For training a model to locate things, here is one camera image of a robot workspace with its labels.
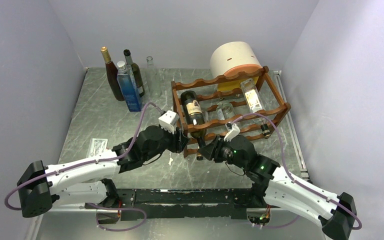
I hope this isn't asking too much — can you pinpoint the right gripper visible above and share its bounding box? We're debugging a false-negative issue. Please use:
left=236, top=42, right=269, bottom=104
left=197, top=134, right=248, bottom=171

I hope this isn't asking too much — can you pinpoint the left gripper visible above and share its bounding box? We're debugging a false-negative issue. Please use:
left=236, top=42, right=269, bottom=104
left=143, top=122, right=190, bottom=160

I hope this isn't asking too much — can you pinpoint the dark wine bottle white label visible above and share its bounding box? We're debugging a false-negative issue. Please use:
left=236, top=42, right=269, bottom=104
left=180, top=90, right=207, bottom=148

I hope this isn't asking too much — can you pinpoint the clear bottle orange label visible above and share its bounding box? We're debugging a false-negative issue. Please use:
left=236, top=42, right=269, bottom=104
left=240, top=78, right=271, bottom=139

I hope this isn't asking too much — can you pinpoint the clear glass bottle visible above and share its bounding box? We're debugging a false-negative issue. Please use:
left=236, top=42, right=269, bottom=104
left=146, top=56, right=162, bottom=98

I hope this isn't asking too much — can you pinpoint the blue glass bottle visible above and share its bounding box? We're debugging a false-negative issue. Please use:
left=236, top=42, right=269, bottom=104
left=116, top=61, right=142, bottom=112

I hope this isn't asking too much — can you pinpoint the green wine bottle silver cap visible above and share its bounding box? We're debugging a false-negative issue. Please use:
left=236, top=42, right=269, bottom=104
left=123, top=49, right=145, bottom=97

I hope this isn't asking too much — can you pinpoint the rose wine bottle gold cap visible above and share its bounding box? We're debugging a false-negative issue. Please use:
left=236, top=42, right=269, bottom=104
left=100, top=46, right=125, bottom=102

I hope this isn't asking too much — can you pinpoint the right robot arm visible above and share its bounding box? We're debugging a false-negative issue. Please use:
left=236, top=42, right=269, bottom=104
left=198, top=135, right=357, bottom=240

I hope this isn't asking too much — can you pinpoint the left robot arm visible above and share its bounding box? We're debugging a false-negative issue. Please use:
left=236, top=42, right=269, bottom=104
left=17, top=125, right=189, bottom=218

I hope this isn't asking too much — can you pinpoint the clear bottle lower rack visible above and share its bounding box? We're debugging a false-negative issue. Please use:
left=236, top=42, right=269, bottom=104
left=216, top=102, right=237, bottom=121

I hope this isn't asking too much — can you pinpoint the wooden wine rack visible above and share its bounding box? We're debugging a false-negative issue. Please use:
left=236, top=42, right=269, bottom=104
left=171, top=66, right=291, bottom=157

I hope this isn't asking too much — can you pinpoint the white printed card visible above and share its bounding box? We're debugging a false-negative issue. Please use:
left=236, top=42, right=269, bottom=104
left=86, top=138, right=108, bottom=158

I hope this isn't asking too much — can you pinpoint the white orange cylinder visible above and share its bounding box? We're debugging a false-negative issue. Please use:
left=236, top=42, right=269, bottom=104
left=210, top=41, right=262, bottom=78

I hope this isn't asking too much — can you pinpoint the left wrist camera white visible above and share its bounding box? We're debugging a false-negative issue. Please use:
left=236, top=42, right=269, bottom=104
left=158, top=110, right=179, bottom=135

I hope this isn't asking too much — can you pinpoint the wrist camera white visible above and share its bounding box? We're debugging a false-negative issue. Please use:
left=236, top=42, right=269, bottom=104
left=158, top=110, right=179, bottom=135
left=223, top=122, right=241, bottom=142

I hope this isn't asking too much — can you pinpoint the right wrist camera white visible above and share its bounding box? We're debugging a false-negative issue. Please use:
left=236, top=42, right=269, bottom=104
left=223, top=122, right=241, bottom=142

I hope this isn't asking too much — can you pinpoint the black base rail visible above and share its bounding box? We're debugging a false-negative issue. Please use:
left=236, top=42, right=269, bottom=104
left=97, top=188, right=267, bottom=221

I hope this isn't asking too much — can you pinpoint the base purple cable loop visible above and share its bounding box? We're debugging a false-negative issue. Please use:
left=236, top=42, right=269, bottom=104
left=92, top=205, right=148, bottom=232

